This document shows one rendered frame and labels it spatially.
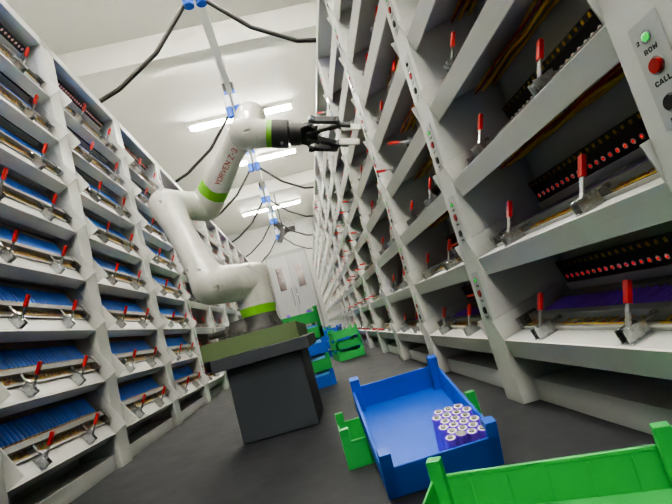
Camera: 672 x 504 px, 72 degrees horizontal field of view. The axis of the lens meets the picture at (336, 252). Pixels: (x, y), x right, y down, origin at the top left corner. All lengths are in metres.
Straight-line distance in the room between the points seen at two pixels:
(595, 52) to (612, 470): 0.52
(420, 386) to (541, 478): 0.45
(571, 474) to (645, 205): 0.35
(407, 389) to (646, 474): 0.53
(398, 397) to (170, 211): 1.06
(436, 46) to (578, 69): 0.66
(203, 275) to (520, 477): 1.13
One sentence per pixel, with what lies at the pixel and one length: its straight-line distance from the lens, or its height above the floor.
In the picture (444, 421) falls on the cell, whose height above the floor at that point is 0.08.
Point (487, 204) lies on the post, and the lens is 1.21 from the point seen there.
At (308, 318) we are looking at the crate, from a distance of 2.36.
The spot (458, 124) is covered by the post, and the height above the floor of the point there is 0.69.
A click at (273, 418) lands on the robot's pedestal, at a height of 0.05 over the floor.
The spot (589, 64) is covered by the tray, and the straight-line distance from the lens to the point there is 0.73.
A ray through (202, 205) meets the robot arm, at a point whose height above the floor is 0.86.
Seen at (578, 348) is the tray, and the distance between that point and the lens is 0.91.
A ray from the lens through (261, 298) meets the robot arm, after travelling 1.63.
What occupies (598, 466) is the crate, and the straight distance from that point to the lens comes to 0.72.
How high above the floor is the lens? 0.30
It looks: 8 degrees up
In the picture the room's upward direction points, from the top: 15 degrees counter-clockwise
